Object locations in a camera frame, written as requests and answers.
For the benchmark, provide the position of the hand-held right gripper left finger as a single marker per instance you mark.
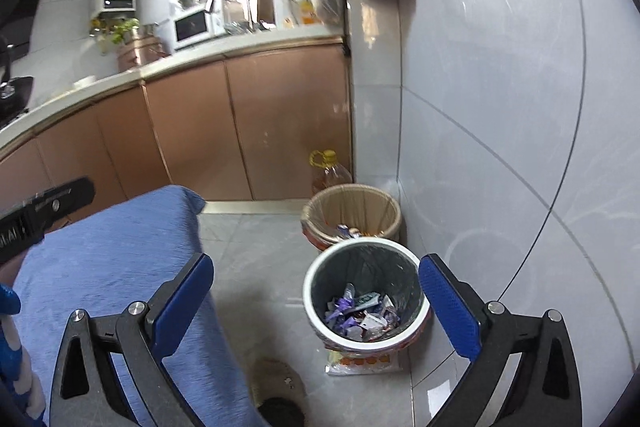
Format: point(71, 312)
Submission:
point(182, 302)

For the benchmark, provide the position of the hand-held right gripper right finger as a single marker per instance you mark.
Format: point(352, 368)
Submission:
point(450, 302)

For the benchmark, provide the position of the white round trash bin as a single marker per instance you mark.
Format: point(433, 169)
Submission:
point(320, 327)

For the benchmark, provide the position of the person's left hand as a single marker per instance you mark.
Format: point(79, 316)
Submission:
point(17, 357)

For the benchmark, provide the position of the blue tablecloth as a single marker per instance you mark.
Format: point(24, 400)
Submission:
point(115, 257)

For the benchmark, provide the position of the orange printed plastic bag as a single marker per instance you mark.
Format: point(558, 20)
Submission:
point(362, 362)

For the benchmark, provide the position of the black wok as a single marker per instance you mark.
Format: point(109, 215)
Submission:
point(15, 94)

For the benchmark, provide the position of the blue snack wrapper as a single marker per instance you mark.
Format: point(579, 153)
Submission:
point(350, 232)

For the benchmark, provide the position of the small white bowl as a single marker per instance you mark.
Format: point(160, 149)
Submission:
point(84, 82)

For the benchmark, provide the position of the wooden waste basket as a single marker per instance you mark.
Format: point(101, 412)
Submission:
point(320, 212)

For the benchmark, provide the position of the large cooking oil bottle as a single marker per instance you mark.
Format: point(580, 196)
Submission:
point(330, 177)

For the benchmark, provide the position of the copper lidded pot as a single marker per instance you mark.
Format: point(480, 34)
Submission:
point(142, 54)

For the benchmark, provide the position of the green potted plant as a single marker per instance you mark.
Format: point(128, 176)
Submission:
point(122, 31)

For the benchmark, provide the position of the steel saucepan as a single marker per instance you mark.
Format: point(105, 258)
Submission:
point(147, 30)

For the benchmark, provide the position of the brown kitchen cabinet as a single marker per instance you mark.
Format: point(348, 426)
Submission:
point(280, 117)

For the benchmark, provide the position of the white microwave oven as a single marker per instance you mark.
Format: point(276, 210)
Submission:
point(195, 27)

